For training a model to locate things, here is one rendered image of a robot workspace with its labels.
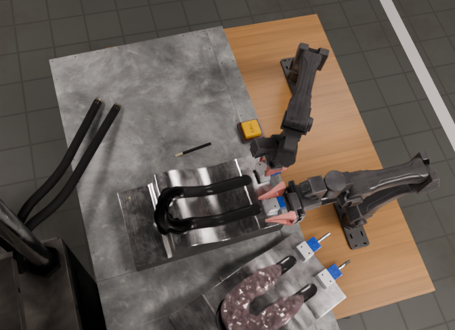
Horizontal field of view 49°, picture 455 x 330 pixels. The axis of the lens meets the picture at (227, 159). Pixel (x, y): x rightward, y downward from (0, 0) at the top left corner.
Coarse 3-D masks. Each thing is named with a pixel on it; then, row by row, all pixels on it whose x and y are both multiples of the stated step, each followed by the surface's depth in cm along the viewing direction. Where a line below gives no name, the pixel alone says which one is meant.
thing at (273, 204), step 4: (264, 200) 165; (268, 200) 163; (272, 200) 163; (276, 200) 163; (280, 200) 165; (268, 204) 163; (272, 204) 163; (276, 204) 163; (280, 204) 164; (284, 204) 164; (268, 208) 163; (272, 208) 162; (276, 208) 162; (280, 208) 165; (284, 208) 166; (268, 212) 164; (272, 212) 165
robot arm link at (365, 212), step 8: (408, 184) 147; (416, 184) 144; (376, 192) 155; (384, 192) 153; (392, 192) 151; (400, 192) 149; (408, 192) 147; (368, 200) 157; (376, 200) 155; (384, 200) 153; (392, 200) 154; (344, 208) 165; (352, 208) 162; (360, 208) 160; (368, 208) 157; (376, 208) 158; (352, 216) 162; (360, 216) 159; (368, 216) 161
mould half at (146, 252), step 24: (216, 168) 170; (240, 168) 170; (120, 192) 165; (144, 192) 166; (240, 192) 167; (264, 192) 167; (144, 216) 163; (192, 216) 158; (264, 216) 164; (144, 240) 160; (168, 240) 159; (192, 240) 154; (216, 240) 158; (240, 240) 167; (144, 264) 156
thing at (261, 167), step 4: (256, 164) 166; (260, 164) 166; (264, 164) 165; (256, 168) 167; (260, 168) 165; (264, 168) 165; (260, 172) 164; (264, 172) 164; (280, 172) 167; (260, 176) 164; (264, 176) 165; (268, 176) 166; (260, 180) 167; (264, 180) 167
